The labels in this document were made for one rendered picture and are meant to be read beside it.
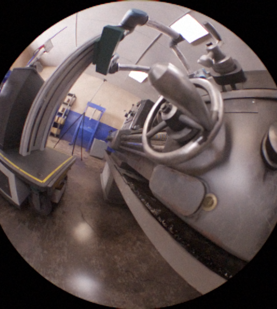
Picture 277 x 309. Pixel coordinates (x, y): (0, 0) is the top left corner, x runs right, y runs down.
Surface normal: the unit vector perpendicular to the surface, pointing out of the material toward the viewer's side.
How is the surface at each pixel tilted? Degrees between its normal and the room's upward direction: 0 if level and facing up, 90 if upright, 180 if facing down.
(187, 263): 90
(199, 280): 90
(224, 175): 90
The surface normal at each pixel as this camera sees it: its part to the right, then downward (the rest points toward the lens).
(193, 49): -0.37, 0.93
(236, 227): -0.84, -0.33
